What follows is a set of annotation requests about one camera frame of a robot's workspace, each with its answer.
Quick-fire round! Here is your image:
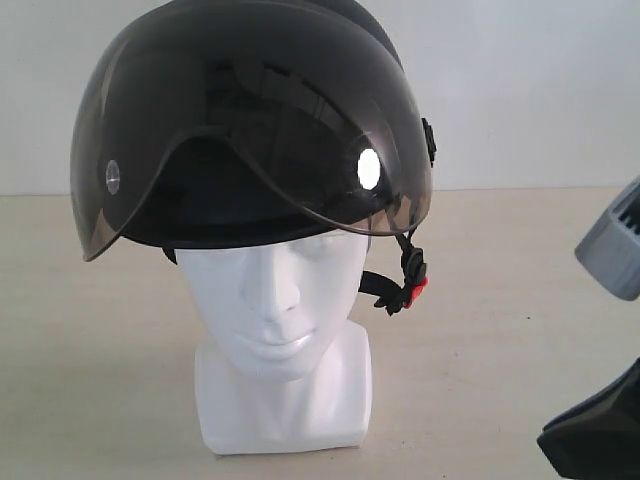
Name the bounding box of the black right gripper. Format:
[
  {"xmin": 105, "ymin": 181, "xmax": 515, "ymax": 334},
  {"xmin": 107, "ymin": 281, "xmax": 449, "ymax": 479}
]
[{"xmin": 536, "ymin": 361, "xmax": 639, "ymax": 479}]

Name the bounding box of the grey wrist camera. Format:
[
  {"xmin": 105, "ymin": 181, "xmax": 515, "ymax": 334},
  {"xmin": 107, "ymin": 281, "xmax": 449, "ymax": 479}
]
[{"xmin": 574, "ymin": 176, "xmax": 639, "ymax": 302}]

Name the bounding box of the black helmet with tinted visor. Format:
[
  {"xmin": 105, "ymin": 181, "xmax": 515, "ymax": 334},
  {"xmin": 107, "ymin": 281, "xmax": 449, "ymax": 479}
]
[{"xmin": 69, "ymin": 1, "xmax": 437, "ymax": 314}]

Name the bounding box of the white mannequin head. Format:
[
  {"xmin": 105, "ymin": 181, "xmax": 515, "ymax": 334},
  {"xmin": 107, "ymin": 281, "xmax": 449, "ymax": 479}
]
[{"xmin": 176, "ymin": 230, "xmax": 373, "ymax": 456}]

